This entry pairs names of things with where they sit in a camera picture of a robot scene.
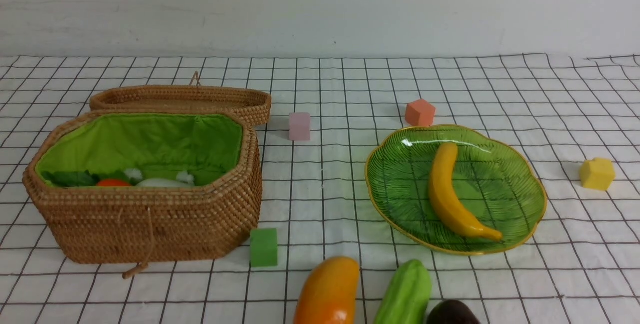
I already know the yellow banana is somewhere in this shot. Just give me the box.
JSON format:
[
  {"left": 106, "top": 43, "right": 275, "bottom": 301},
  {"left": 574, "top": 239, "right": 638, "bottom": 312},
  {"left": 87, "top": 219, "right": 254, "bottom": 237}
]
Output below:
[{"left": 427, "top": 141, "right": 503, "bottom": 241}]

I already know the white radish with leaves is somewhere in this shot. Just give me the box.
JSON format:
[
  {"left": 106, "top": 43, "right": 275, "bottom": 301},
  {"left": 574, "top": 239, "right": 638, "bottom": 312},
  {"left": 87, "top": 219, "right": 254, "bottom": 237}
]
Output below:
[{"left": 124, "top": 167, "right": 195, "bottom": 187}]

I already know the orange yellow mango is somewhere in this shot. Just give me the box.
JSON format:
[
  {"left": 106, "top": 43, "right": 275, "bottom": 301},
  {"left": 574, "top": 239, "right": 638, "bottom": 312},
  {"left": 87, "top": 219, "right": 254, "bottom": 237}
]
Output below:
[{"left": 293, "top": 256, "right": 361, "bottom": 323}]

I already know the light green chayote gourd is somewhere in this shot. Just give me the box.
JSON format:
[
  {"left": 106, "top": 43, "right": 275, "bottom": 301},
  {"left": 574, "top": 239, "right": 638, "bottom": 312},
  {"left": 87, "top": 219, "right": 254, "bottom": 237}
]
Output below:
[{"left": 374, "top": 259, "right": 433, "bottom": 323}]

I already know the dark purple passion fruit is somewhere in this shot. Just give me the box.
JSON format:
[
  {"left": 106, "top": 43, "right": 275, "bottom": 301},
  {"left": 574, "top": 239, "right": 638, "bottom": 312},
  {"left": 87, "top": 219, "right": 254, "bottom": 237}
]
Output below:
[{"left": 425, "top": 299, "right": 480, "bottom": 324}]

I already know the orange carrot with leaves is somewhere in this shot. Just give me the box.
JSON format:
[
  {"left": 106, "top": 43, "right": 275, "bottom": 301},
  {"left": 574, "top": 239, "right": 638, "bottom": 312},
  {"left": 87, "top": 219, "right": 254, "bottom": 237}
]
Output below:
[{"left": 41, "top": 170, "right": 132, "bottom": 187}]

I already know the pink foam block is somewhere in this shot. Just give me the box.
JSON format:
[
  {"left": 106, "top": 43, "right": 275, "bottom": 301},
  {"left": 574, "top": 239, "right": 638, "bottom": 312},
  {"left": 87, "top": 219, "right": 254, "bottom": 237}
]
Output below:
[{"left": 288, "top": 112, "right": 311, "bottom": 141}]

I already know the woven wicker basket lid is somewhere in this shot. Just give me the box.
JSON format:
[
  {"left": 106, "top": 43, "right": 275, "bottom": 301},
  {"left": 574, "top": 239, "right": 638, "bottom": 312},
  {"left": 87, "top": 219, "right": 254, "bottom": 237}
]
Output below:
[{"left": 89, "top": 71, "right": 272, "bottom": 126}]

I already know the woven wicker basket green lining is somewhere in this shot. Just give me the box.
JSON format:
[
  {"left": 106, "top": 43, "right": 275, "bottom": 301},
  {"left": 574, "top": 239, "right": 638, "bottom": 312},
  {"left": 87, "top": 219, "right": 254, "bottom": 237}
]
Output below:
[{"left": 22, "top": 109, "right": 263, "bottom": 279}]

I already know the orange foam block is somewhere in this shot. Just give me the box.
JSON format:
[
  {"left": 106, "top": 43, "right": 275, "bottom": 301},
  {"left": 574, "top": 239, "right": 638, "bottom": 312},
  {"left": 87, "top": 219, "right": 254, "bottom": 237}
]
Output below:
[{"left": 404, "top": 98, "right": 437, "bottom": 126}]

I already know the green foam block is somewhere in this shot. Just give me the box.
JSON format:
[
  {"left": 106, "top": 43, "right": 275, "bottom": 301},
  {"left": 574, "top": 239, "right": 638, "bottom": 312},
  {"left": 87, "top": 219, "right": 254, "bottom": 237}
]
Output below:
[{"left": 250, "top": 227, "right": 279, "bottom": 267}]

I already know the green glass leaf plate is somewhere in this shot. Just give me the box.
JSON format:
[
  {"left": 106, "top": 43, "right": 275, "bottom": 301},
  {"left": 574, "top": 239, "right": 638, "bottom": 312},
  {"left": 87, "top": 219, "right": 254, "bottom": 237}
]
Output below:
[{"left": 365, "top": 124, "right": 547, "bottom": 255}]

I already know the yellow foam block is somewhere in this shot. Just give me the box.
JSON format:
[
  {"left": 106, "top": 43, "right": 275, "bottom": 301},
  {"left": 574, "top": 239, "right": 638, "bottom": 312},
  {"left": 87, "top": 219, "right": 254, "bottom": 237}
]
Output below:
[{"left": 579, "top": 157, "right": 616, "bottom": 191}]

